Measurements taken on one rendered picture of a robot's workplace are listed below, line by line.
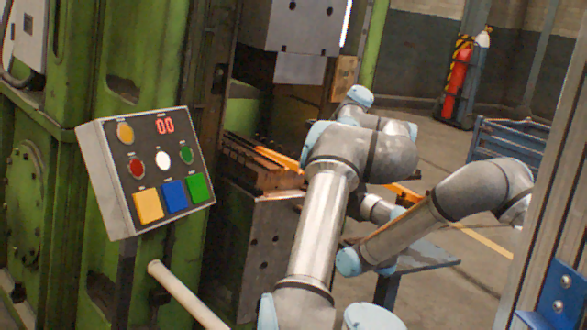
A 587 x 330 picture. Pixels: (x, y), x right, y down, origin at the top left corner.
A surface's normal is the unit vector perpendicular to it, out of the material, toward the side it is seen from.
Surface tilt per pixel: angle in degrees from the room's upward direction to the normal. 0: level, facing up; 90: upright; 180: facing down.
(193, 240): 90
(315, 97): 90
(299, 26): 90
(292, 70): 90
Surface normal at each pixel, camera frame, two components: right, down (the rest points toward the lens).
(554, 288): -0.96, -0.10
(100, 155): -0.44, 0.17
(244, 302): 0.61, 0.32
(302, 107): -0.77, 0.04
